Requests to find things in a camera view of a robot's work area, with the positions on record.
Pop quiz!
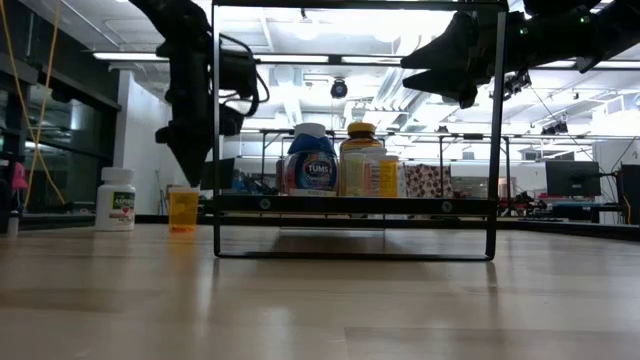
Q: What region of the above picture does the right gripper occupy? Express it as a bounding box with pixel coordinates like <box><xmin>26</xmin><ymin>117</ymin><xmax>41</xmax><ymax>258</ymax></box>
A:
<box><xmin>398</xmin><ymin>11</ymin><xmax>525</xmax><ymax>110</ymax></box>

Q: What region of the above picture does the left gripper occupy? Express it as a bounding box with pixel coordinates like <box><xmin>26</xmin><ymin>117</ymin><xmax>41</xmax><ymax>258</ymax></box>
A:
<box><xmin>154</xmin><ymin>91</ymin><xmax>247</xmax><ymax>189</ymax></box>

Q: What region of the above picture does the orange pill vial white cap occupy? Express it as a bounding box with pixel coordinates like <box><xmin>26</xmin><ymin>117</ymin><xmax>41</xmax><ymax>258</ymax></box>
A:
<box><xmin>167</xmin><ymin>186</ymin><xmax>201</xmax><ymax>234</ymax></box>

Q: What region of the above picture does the white aspirin bottle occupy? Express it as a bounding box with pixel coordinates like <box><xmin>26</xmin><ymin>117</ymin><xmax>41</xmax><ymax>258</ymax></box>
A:
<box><xmin>94</xmin><ymin>167</ymin><xmax>138</xmax><ymax>233</ymax></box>

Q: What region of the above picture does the amber bottle yellow cap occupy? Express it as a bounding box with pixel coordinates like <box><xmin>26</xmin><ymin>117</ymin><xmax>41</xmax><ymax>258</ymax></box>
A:
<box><xmin>339</xmin><ymin>121</ymin><xmax>384</xmax><ymax>197</ymax></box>

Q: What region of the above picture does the Tums bottle blue cap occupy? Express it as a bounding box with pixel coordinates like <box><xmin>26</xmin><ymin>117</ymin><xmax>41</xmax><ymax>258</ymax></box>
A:
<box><xmin>282</xmin><ymin>132</ymin><xmax>340</xmax><ymax>198</ymax></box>

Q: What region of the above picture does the white bottle magenta label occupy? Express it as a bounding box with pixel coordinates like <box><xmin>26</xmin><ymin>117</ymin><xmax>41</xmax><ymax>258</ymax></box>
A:
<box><xmin>293</xmin><ymin>122</ymin><xmax>327</xmax><ymax>141</ymax></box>

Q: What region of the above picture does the small white bottle pink label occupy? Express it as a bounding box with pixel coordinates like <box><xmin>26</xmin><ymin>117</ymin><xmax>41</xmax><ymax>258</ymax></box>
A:
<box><xmin>362</xmin><ymin>146</ymin><xmax>389</xmax><ymax>198</ymax></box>

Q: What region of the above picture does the black metal shelf rack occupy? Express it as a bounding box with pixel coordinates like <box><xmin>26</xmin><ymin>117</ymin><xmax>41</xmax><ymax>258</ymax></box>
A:
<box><xmin>211</xmin><ymin>0</ymin><xmax>510</xmax><ymax>263</ymax></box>

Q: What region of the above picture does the black monitor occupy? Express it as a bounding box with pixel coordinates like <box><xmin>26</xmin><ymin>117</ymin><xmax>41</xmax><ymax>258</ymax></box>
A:
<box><xmin>200</xmin><ymin>157</ymin><xmax>236</xmax><ymax>192</ymax></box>
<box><xmin>544</xmin><ymin>159</ymin><xmax>602</xmax><ymax>198</ymax></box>
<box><xmin>619</xmin><ymin>163</ymin><xmax>640</xmax><ymax>226</ymax></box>

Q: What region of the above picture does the black ceiling track light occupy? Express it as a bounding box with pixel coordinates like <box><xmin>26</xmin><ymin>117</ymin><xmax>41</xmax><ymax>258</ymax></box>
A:
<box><xmin>540</xmin><ymin>119</ymin><xmax>570</xmax><ymax>136</ymax></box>
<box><xmin>504</xmin><ymin>69</ymin><xmax>532</xmax><ymax>99</ymax></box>

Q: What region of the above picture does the ceiling light strip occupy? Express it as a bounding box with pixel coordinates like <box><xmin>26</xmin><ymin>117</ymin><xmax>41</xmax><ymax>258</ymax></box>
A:
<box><xmin>92</xmin><ymin>51</ymin><xmax>170</xmax><ymax>63</ymax></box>
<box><xmin>257</xmin><ymin>53</ymin><xmax>330</xmax><ymax>64</ymax></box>
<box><xmin>342</xmin><ymin>54</ymin><xmax>404</xmax><ymax>66</ymax></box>

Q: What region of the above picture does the dark red floral cloth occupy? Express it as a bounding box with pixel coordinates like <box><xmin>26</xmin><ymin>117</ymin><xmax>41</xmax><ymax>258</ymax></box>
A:
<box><xmin>403</xmin><ymin>163</ymin><xmax>455</xmax><ymax>199</ymax></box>

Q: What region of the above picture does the background desk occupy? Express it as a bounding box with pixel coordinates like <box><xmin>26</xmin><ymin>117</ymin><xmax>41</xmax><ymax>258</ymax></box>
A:
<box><xmin>549</xmin><ymin>199</ymin><xmax>626</xmax><ymax>225</ymax></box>

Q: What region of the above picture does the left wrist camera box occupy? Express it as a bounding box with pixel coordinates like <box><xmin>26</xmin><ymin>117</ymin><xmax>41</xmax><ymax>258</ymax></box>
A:
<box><xmin>218</xmin><ymin>34</ymin><xmax>271</xmax><ymax>119</ymax></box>

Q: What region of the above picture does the yellow cable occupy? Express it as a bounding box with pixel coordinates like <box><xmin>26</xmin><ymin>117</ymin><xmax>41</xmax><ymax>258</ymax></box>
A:
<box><xmin>24</xmin><ymin>0</ymin><xmax>62</xmax><ymax>206</ymax></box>
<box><xmin>0</xmin><ymin>0</ymin><xmax>67</xmax><ymax>205</ymax></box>

